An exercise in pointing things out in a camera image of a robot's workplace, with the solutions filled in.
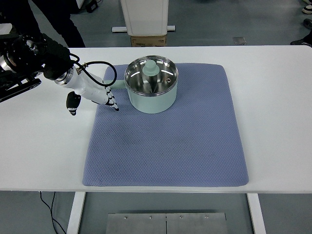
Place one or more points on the blue textured mat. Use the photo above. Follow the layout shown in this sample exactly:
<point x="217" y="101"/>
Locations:
<point x="194" y="143"/>

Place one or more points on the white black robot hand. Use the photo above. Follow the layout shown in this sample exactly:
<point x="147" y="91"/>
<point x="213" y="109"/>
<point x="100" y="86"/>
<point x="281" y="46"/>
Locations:
<point x="85" y="86"/>

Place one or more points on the metal floor plate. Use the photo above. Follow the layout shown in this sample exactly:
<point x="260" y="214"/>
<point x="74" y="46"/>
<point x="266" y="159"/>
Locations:
<point x="167" y="223"/>

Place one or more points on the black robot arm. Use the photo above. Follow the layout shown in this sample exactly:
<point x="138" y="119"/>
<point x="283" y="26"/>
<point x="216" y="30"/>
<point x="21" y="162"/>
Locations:
<point x="23" y="58"/>

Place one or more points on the black shoe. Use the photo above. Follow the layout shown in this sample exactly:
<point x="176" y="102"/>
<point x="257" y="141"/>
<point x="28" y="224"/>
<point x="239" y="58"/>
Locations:
<point x="307" y="40"/>

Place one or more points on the green pot with handle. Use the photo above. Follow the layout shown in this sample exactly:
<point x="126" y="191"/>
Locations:
<point x="149" y="105"/>

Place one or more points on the white pedestal stand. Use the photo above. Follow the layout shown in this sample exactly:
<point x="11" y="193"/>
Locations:
<point x="145" y="18"/>

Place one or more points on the person in dark trousers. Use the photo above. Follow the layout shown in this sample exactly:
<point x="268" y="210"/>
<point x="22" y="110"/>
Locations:
<point x="57" y="12"/>

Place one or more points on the grey floor outlet cover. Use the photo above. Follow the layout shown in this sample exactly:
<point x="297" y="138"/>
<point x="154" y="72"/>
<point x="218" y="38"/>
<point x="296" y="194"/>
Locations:
<point x="239" y="41"/>

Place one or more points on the white table frame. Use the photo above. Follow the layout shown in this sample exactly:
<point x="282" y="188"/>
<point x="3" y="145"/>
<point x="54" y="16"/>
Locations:
<point x="253" y="202"/>

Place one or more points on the white sneaker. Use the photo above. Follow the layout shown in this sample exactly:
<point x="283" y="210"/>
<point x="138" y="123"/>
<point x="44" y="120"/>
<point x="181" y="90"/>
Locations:
<point x="308" y="8"/>

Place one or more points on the cardboard box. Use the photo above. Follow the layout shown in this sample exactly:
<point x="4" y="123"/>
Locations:
<point x="148" y="41"/>

